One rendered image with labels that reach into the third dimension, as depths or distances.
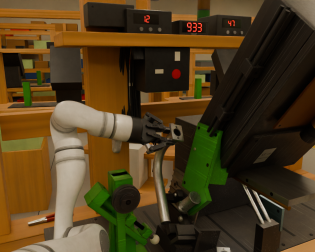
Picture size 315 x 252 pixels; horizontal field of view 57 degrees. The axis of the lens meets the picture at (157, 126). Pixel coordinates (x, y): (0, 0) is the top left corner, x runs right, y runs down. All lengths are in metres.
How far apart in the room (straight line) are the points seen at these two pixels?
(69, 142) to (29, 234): 0.50
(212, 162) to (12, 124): 0.69
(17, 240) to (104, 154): 0.40
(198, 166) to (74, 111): 0.39
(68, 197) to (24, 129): 0.47
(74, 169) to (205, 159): 0.37
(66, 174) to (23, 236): 0.48
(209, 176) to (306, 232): 0.44
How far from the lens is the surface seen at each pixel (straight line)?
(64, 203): 0.72
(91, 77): 1.03
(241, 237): 1.04
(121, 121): 0.79
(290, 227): 1.15
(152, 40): 0.97
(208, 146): 0.85
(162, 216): 0.88
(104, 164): 1.11
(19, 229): 1.19
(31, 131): 1.13
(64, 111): 0.73
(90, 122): 0.76
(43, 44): 7.77
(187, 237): 0.90
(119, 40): 0.93
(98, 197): 0.76
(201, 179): 0.86
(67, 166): 0.71
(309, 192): 0.86
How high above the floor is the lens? 1.48
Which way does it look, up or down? 14 degrees down
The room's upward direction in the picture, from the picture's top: straight up
